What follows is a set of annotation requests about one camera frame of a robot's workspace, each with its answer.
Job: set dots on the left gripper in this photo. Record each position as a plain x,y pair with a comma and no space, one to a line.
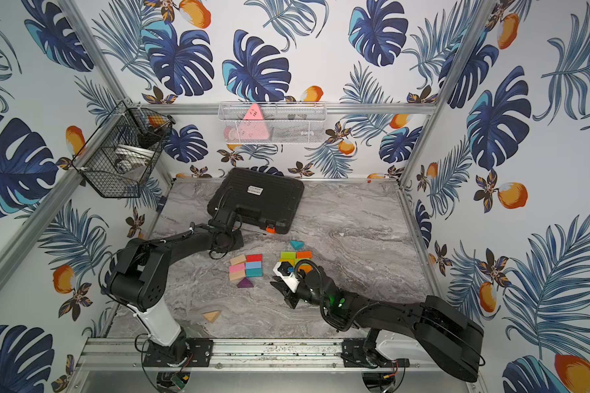
224,216

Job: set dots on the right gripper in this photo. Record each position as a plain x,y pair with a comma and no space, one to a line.
286,291

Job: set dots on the natural wood rectangular block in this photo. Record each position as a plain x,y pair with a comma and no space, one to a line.
238,260

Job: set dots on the light green narrow block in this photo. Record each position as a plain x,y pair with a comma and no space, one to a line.
302,262

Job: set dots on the pink block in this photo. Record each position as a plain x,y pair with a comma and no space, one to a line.
237,268

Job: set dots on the teal rectangular block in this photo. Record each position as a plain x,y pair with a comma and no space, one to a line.
254,273

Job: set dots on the red block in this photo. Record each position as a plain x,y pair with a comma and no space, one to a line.
254,258

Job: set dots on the light blue block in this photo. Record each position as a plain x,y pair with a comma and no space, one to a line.
253,265

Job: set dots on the purple block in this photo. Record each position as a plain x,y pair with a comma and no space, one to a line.
245,283

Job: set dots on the teal triangle block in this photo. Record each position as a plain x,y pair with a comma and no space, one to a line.
297,245

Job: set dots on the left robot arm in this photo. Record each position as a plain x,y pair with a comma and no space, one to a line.
138,279

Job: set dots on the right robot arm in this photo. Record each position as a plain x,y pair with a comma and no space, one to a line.
451,340

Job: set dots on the black plastic tool case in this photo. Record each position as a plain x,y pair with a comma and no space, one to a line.
269,202

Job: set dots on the natural wood triangle block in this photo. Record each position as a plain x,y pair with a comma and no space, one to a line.
212,316

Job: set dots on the pink triangle card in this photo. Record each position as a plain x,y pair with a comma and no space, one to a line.
252,127

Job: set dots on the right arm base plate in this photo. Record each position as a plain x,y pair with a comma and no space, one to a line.
361,353

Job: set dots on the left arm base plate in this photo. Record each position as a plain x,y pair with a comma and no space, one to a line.
195,352

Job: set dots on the white mesh wall basket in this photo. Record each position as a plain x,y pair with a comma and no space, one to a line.
288,123

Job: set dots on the black wire basket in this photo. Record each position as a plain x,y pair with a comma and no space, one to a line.
118,160

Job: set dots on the aluminium front rail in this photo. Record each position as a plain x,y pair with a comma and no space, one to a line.
232,355

